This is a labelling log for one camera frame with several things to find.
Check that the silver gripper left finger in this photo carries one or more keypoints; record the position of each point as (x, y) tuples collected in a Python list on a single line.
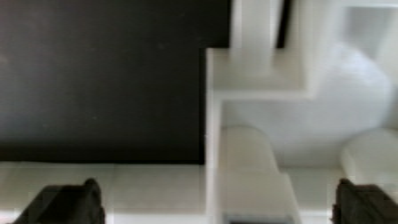
[(64, 205)]

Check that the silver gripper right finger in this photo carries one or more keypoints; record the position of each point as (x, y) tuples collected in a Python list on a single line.
[(364, 206)]

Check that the white chair seat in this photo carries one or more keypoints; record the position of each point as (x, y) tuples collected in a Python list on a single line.
[(302, 82)]

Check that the white chair leg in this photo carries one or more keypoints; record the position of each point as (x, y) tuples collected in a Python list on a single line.
[(256, 197), (370, 158)]

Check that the white L-shaped fence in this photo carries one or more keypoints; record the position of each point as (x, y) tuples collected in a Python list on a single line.
[(151, 193)]

